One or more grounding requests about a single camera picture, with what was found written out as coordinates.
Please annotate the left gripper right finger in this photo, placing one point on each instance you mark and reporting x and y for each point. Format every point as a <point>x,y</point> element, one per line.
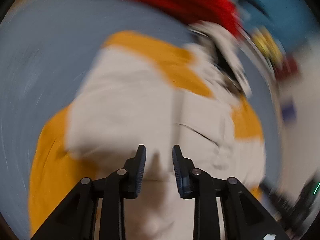
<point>183,173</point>

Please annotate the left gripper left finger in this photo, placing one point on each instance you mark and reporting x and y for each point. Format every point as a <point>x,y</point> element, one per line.
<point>134,173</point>

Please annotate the beige and yellow hooded jacket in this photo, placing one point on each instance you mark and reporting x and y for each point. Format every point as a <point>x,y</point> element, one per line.
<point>144,91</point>

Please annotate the purple bag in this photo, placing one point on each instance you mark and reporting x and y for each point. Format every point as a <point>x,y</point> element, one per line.
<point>288,111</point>

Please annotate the red cushion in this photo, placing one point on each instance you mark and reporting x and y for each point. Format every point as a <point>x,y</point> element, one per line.
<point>288,70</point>

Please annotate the yellow plush toys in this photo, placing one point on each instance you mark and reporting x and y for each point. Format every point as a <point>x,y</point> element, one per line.
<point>268,46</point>

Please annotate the blue curtain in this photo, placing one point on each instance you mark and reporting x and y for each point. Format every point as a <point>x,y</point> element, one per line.
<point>289,21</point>

